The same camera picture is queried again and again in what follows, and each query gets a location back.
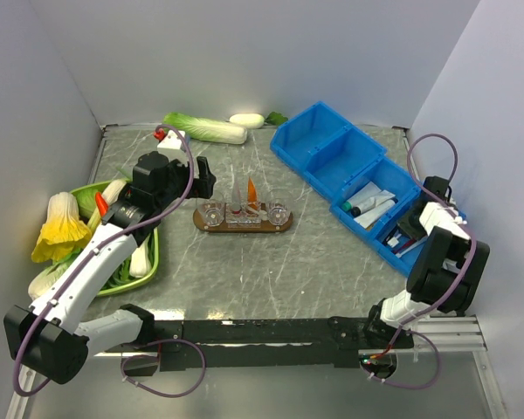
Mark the white toothpaste tube black cap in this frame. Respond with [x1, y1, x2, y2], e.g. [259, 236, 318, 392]
[350, 190, 396, 217]

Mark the pale green cabbage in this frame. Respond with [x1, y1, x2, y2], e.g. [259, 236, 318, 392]
[28, 255, 75, 300]

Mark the white toothbrush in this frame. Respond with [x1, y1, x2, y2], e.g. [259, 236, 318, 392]
[385, 235, 409, 253]

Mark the yellow white cabbage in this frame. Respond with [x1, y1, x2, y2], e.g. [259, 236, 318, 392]
[31, 192, 92, 263]

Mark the orange carrot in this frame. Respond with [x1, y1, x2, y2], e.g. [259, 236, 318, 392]
[94, 192, 109, 217]

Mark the green napa cabbage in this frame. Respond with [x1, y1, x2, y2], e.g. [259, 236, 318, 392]
[162, 112, 248, 145]

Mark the clear acrylic toothbrush holder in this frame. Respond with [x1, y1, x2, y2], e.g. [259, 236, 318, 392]
[225, 203, 263, 230]

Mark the white radish with leaves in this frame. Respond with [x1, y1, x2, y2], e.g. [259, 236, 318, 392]
[229, 112, 288, 129]

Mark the large white toothpaste tube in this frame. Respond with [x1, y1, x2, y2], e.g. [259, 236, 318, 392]
[355, 199, 396, 229]

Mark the brown oval wooden tray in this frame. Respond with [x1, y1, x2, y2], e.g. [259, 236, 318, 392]
[192, 202, 293, 233]

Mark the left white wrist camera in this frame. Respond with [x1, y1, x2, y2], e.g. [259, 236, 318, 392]
[153, 128, 185, 155]

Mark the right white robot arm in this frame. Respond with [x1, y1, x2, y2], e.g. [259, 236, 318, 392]
[363, 176, 490, 348]

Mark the blue compartment bin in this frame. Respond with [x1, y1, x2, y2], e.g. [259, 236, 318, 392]
[270, 102, 424, 276]

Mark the clear plastic cup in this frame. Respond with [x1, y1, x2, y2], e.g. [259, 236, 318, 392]
[266, 199, 291, 226]
[196, 200, 224, 227]

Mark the bok choy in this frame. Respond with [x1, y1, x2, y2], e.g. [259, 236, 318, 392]
[129, 240, 152, 278]

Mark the white toothpaste tube green cap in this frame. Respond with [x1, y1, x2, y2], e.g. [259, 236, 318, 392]
[341, 182, 381, 212]

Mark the white corn cob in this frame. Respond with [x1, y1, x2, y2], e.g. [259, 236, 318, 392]
[87, 179, 127, 233]

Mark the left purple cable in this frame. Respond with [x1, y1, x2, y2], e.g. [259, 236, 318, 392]
[11, 125, 209, 399]

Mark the black base frame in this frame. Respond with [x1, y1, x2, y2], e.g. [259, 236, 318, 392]
[102, 318, 416, 381]

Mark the orange toothpaste tube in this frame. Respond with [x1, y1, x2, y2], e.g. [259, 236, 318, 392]
[247, 177, 259, 210]

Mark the red toothbrush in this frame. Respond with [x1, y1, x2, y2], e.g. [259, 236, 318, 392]
[396, 243, 418, 258]

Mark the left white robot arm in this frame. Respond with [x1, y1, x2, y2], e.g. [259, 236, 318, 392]
[3, 152, 217, 384]

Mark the green plastic basket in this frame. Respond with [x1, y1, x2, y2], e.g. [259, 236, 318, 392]
[71, 179, 159, 297]

